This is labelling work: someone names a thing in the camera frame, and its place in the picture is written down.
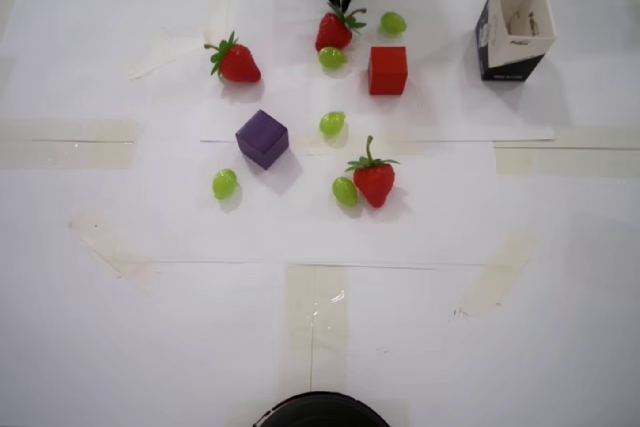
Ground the long-stemmed red plastic strawberry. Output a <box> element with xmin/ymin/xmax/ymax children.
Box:
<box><xmin>345</xmin><ymin>135</ymin><xmax>400</xmax><ymax>209</ymax></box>

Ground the white and black open carton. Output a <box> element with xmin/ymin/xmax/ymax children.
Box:
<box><xmin>474</xmin><ymin>0</ymin><xmax>558</xmax><ymax>82</ymax></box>

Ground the black round dome object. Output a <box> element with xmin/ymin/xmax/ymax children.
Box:
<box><xmin>252</xmin><ymin>390</ymin><xmax>392</xmax><ymax>427</ymax></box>

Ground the green plastic grape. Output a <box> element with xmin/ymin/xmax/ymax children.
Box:
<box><xmin>319</xmin><ymin>111</ymin><xmax>347</xmax><ymax>138</ymax></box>
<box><xmin>380</xmin><ymin>11</ymin><xmax>408</xmax><ymax>37</ymax></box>
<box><xmin>332</xmin><ymin>176</ymin><xmax>360</xmax><ymax>207</ymax></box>
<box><xmin>317</xmin><ymin>46</ymin><xmax>348</xmax><ymax>71</ymax></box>
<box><xmin>212</xmin><ymin>168</ymin><xmax>239</xmax><ymax>201</ymax></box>

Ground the red wooden cube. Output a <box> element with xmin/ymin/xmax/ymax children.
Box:
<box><xmin>368</xmin><ymin>45</ymin><xmax>409</xmax><ymax>97</ymax></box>

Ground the purple wooden cube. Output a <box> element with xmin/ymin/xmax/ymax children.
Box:
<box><xmin>235</xmin><ymin>109</ymin><xmax>290</xmax><ymax>171</ymax></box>

